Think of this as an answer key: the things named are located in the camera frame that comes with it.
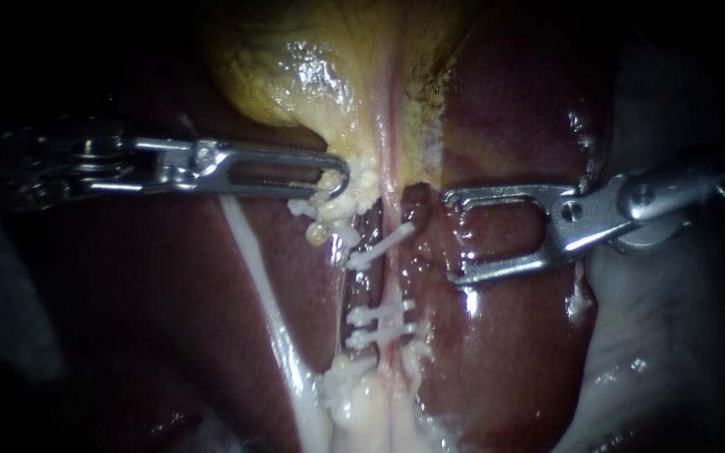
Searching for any left arm instrument jaw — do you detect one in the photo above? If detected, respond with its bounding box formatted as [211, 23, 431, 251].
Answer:
[176, 140, 352, 201]

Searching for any left arm instrument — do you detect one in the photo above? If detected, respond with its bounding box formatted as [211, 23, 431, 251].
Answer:
[2, 120, 217, 210]

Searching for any dark red liver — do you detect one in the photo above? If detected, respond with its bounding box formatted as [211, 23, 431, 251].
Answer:
[110, 0, 613, 453]

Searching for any right arm instrument jaw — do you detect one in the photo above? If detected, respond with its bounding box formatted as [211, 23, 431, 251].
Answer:
[445, 216, 624, 288]
[441, 183, 619, 227]

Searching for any gallbladder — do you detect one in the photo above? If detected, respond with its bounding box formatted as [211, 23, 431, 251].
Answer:
[203, 0, 467, 222]

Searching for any thin tube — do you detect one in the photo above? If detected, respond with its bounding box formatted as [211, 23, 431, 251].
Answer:
[374, 56, 404, 385]

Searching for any right arm instrument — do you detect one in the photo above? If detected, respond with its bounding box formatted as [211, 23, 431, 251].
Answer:
[608, 144, 725, 257]

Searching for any white clip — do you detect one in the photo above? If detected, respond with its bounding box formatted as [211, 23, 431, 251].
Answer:
[344, 321, 418, 351]
[346, 299, 416, 328]
[346, 221, 416, 273]

